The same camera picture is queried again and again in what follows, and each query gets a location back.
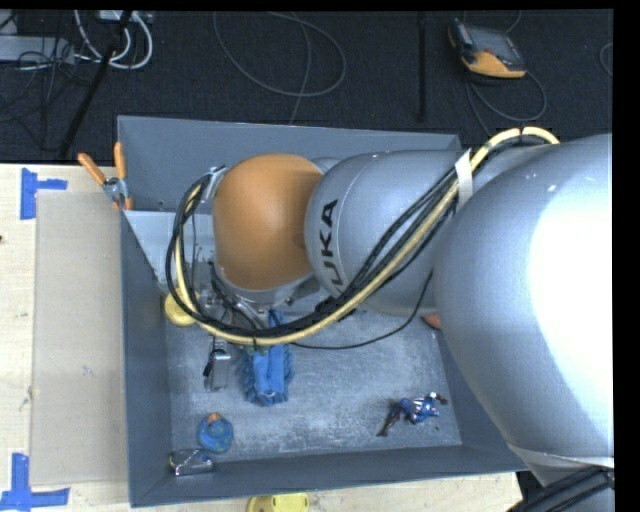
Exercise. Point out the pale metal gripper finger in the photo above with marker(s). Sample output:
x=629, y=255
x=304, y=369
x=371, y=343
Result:
x=222, y=372
x=208, y=370

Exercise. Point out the yellow round toy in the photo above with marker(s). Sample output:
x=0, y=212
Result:
x=176, y=312

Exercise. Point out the blue spotted toy animal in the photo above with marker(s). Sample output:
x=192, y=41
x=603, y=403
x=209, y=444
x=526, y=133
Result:
x=215, y=435

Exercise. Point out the small silver metal object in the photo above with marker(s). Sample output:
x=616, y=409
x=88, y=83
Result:
x=192, y=463

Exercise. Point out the grey metal bin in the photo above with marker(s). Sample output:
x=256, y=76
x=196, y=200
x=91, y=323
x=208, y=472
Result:
x=350, y=380

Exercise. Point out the pale wood flat board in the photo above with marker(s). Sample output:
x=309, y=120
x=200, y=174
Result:
x=75, y=325

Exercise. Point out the blue toy figure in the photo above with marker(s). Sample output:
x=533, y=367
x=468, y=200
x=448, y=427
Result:
x=417, y=409

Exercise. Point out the small orange object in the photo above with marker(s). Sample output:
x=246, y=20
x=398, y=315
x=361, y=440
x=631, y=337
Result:
x=433, y=321

